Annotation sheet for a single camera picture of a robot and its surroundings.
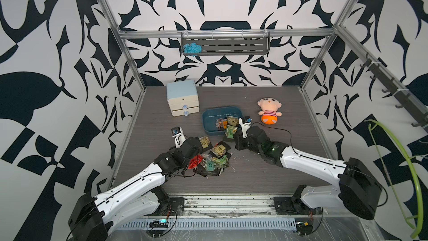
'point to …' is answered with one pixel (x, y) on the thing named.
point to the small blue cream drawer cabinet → (183, 97)
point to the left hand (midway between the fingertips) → (189, 139)
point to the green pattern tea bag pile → (212, 165)
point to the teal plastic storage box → (210, 115)
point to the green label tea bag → (230, 131)
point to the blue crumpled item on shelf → (192, 48)
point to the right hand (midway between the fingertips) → (231, 132)
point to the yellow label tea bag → (205, 141)
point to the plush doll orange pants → (268, 120)
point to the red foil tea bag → (194, 161)
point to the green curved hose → (412, 172)
